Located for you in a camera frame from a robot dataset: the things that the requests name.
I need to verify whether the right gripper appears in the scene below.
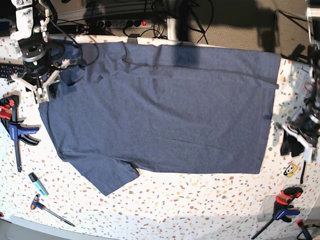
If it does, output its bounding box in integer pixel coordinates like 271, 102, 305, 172
10, 59, 75, 104

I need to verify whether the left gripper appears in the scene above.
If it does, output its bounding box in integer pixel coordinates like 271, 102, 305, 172
276, 123, 319, 161

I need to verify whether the blue grey T-shirt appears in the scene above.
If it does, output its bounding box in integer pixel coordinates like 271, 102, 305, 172
38, 42, 281, 195

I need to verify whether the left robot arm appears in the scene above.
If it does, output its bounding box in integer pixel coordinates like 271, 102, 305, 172
277, 0, 320, 163

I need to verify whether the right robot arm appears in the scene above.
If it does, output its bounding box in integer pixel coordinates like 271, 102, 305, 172
9, 0, 81, 104

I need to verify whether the yellow face sticker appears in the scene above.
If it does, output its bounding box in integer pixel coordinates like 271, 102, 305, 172
283, 163, 298, 178

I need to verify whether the black TV remote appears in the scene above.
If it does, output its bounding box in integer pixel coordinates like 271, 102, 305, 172
0, 63, 25, 79

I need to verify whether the blue black bar clamp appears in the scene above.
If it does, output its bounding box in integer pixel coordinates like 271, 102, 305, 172
0, 95, 40, 173

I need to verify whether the red black bar clamp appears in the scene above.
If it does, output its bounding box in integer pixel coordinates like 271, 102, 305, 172
251, 187, 303, 240

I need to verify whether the white power strip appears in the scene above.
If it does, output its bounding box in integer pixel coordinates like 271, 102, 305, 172
96, 19, 153, 29

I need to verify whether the teal highlighter pen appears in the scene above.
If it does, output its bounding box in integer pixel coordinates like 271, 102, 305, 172
28, 172, 49, 197

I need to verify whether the dark grey table clip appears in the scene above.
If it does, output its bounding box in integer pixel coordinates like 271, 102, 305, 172
127, 33, 140, 45

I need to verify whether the patterned terrazzo table cloth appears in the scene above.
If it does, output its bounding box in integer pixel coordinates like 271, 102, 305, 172
0, 34, 320, 238

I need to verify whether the orange T-handle hex key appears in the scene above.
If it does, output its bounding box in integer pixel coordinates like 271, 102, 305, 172
30, 193, 75, 227

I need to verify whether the white table leg post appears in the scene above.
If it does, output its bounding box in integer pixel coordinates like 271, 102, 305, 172
166, 17, 178, 41

